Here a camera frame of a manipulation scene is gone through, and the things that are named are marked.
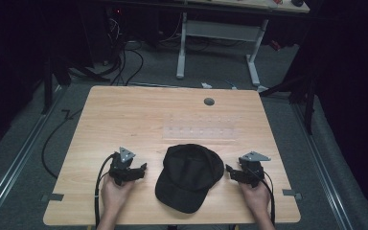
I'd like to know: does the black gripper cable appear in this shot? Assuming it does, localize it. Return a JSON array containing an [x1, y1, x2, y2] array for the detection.
[[247, 167, 276, 226], [94, 152, 118, 228]]

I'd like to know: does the black floor cable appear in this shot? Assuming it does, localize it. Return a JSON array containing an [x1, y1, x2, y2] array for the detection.
[[41, 108, 84, 180]]

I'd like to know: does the black metal stand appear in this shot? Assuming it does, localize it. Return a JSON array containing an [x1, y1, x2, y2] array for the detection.
[[259, 63, 317, 135], [41, 47, 111, 115]]

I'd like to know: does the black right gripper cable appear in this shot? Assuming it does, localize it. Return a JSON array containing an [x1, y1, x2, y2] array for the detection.
[[247, 167, 276, 226]]

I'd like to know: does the transparent plastic rack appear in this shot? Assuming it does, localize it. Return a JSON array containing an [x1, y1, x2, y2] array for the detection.
[[162, 114, 242, 140]]

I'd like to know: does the white-legged wooden desk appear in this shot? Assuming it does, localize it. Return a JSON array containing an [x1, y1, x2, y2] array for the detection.
[[175, 0, 311, 86]]

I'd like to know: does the person's right hand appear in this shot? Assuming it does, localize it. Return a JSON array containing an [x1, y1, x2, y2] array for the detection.
[[239, 179, 272, 220]]

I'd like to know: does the black baseball cap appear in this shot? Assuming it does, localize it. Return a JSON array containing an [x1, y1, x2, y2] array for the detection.
[[154, 143, 225, 215]]

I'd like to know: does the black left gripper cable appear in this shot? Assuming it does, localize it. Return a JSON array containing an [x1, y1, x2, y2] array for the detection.
[[94, 152, 118, 228]]

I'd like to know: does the grey tape strip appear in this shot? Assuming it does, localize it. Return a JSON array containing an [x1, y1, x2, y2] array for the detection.
[[282, 189, 303, 201], [40, 193, 65, 203]]

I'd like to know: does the bundle of black cables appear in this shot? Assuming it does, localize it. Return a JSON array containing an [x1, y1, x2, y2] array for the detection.
[[73, 18, 146, 86]]

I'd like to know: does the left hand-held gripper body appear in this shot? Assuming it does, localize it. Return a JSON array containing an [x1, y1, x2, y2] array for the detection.
[[108, 146, 142, 187]]

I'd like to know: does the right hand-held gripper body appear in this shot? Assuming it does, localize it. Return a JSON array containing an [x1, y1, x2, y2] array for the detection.
[[231, 150, 272, 189]]

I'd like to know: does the person's left hand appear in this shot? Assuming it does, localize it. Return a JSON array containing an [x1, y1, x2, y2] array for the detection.
[[100, 172, 136, 216]]

